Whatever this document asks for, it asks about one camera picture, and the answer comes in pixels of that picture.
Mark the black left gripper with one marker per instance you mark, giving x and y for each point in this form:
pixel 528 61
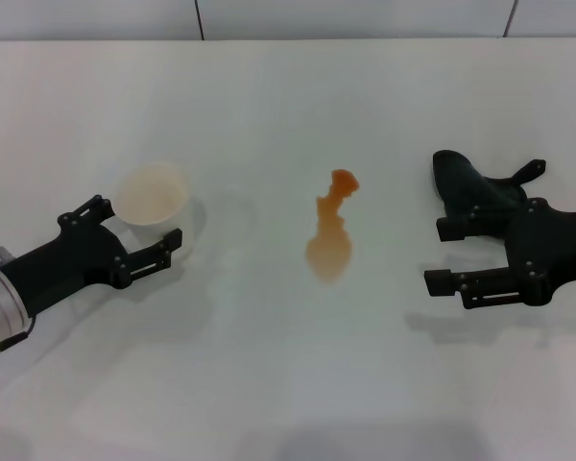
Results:
pixel 72 259

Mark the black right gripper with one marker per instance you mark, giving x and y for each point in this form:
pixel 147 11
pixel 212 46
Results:
pixel 552 249

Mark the translucent white plastic cup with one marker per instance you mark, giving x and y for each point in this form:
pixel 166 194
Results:
pixel 149 197

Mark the dark blue rag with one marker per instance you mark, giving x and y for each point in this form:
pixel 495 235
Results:
pixel 465 187

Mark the brown water stain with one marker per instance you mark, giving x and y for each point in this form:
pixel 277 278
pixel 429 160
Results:
pixel 328 245

